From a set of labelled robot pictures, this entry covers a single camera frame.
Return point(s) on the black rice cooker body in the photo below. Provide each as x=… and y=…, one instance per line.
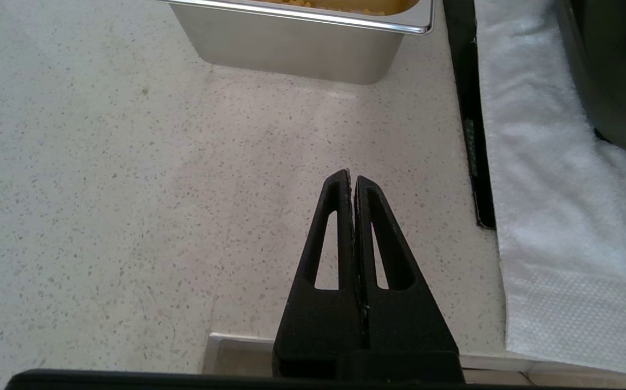
x=616, y=65

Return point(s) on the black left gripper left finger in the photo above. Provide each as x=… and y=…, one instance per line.
x=318, y=330

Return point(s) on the stainless steel tray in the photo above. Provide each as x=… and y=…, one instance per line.
x=291, y=49

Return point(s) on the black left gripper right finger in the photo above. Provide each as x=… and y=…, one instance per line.
x=410, y=336

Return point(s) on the yellow corn kernels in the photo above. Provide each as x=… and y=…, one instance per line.
x=345, y=5

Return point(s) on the white towel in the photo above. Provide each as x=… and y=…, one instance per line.
x=551, y=189

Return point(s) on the long black strip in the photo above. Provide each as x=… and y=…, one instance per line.
x=467, y=108

